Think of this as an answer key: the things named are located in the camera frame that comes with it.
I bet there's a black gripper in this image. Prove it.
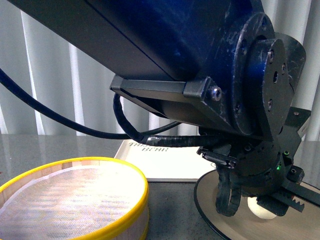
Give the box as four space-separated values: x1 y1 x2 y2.
197 107 320 217

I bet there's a white steamed bun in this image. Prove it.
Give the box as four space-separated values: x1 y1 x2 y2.
247 197 277 220

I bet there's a beige plate with black rim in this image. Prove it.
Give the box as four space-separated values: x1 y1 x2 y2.
194 170 320 240

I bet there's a cream rectangular serving tray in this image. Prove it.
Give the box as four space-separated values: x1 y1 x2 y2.
114 140 216 182

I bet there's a yellow rimmed bamboo steamer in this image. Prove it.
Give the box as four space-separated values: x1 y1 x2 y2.
0 156 150 240

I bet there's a white mesh steamer liner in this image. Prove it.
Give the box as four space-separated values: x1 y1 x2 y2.
0 166 146 240

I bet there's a grey pleated curtain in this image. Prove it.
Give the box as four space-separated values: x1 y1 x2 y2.
0 0 320 141

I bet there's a black taped cable bundle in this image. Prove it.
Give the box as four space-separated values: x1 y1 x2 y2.
112 92 228 147

